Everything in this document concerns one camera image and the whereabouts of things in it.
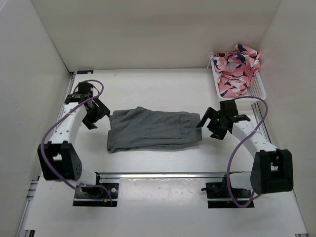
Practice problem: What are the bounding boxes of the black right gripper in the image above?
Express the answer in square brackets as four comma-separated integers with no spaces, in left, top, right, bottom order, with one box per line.
[197,107,227,140]

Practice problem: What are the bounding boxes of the grey shorts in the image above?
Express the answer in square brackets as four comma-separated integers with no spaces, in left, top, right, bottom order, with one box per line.
[107,107,202,153]

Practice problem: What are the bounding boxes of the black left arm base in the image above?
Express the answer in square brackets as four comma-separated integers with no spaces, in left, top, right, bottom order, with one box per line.
[73,178,119,207]

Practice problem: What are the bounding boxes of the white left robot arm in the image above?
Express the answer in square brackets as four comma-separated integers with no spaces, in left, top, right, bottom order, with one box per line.
[38,79,211,198]

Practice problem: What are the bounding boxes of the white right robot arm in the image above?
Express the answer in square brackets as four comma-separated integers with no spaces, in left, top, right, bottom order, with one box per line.
[204,100,294,198]

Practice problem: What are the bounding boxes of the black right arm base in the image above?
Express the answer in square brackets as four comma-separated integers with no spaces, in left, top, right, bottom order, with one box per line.
[201,178,251,209]

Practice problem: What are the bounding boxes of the pink patterned shorts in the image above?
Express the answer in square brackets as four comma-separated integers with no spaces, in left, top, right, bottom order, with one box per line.
[210,44,261,99]

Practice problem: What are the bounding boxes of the black label sticker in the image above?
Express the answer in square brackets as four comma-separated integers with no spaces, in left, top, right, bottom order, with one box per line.
[77,70,94,75]

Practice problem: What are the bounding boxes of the white plastic basket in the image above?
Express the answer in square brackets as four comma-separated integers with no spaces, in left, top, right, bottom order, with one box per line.
[210,60,266,106]

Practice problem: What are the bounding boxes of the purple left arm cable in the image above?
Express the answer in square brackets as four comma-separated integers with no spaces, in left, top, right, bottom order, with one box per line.
[40,79,113,207]

